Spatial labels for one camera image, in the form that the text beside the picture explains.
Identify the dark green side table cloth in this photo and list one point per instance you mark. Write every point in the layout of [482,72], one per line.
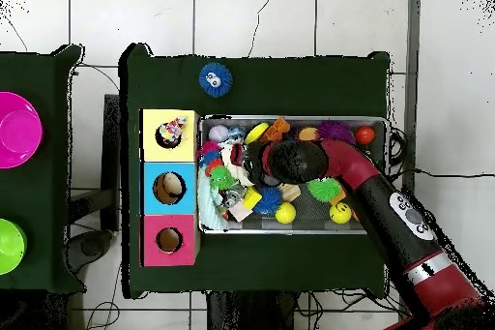
[42,74]

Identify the plain yellow foam ball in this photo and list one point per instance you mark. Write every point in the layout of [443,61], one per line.
[285,212]

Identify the black equipment stand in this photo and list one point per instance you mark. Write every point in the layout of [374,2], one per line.
[111,132]

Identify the grey metal pole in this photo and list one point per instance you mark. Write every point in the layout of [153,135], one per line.
[413,36]

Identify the lime green plastic bowl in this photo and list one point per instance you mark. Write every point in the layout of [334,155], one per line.
[11,246]

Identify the wooden box with three holes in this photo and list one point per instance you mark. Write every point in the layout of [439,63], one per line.
[185,152]

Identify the purple spiky rubber ball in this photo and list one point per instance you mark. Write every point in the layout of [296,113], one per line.
[334,130]

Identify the yellow smiley ball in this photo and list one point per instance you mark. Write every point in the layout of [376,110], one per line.
[340,212]

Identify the magenta plastic bowl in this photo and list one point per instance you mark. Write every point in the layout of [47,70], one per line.
[17,130]

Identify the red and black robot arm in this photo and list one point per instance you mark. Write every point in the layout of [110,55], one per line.
[348,163]

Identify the white baseball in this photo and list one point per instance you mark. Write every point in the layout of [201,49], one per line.
[219,133]

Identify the colourful patterned cloth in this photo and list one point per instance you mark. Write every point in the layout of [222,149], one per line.
[172,129]

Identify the small blue spiky rubber ball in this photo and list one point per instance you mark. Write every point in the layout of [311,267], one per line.
[268,200]

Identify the mint green waffle cloth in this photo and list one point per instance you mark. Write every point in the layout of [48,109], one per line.
[207,206]

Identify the shallow silver mesh bin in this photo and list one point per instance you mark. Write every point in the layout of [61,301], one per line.
[309,210]

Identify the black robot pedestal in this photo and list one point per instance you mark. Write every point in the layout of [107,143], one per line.
[247,314]

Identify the orange plastic toy brick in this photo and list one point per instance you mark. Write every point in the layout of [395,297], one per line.
[278,128]

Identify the small plain orange ball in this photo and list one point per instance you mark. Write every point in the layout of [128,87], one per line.
[364,135]

